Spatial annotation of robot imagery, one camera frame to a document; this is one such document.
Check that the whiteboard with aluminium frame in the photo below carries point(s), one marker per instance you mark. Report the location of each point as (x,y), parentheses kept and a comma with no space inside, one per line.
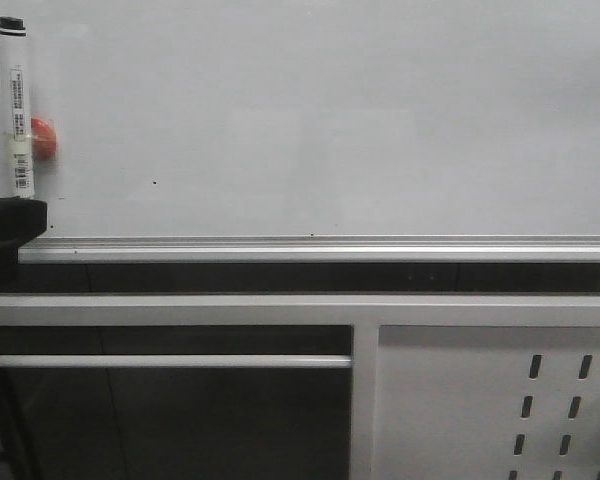
(316,130)

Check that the white perforated pegboard panel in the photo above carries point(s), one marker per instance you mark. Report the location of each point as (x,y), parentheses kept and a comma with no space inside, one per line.
(487,403)

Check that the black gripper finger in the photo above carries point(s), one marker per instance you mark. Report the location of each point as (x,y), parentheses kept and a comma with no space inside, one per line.
(21,221)

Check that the white horizontal stand bar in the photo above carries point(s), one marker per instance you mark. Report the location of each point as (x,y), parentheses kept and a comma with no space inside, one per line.
(175,361)

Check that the white metal stand frame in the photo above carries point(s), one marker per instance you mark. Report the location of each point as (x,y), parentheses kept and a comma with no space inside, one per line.
(365,313)

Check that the red round magnet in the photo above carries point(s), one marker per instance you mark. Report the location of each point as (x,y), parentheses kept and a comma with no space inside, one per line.
(44,140)

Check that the white black whiteboard marker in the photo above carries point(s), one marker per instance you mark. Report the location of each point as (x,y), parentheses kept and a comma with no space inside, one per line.
(16,105)

